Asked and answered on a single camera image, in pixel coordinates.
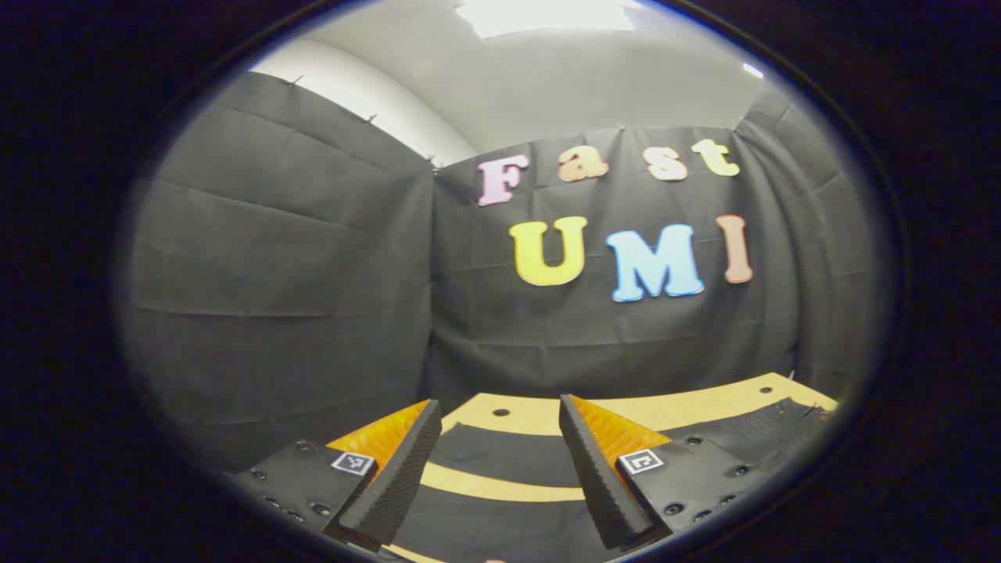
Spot dark grey jeans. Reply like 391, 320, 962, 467
387, 397, 834, 563

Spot white ceiling light panel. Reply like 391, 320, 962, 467
454, 0, 638, 40

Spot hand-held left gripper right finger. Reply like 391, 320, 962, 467
560, 395, 771, 551

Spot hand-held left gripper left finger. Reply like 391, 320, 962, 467
233, 400, 443, 545

